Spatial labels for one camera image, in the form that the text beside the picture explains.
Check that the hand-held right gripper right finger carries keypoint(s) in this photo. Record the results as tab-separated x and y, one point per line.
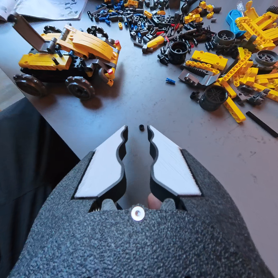
173	171

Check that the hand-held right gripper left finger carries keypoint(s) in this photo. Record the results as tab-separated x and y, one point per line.
102	173

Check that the yellow toy brick car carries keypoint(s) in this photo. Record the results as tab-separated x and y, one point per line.
91	43

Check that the person's right hand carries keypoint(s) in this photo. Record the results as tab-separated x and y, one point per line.
154	202

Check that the black spoked toy wheel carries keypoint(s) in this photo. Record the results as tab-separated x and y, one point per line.
214	97

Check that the blue connector pin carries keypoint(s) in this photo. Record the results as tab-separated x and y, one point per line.
170	80

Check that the grey curved panel piece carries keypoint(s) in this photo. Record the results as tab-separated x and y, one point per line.
208	80

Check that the black axle rod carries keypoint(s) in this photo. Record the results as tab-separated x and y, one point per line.
261	124

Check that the yellow holed beam piece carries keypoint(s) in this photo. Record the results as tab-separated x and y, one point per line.
202	66

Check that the yellow rectangular panel piece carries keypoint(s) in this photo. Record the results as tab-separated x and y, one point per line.
209	58

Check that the yellow curved panel piece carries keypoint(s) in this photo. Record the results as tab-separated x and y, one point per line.
155	42

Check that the grey wheel hub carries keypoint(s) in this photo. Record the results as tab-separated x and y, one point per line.
263	59
225	38

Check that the pile of small brick parts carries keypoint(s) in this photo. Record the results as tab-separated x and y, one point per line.
141	19

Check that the heap of yellow brick beams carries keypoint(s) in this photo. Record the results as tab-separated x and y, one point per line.
258	37

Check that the blue brick separator tool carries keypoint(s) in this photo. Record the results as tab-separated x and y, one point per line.
233	20

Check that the white instruction booklet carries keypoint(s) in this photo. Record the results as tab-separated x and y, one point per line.
43	8

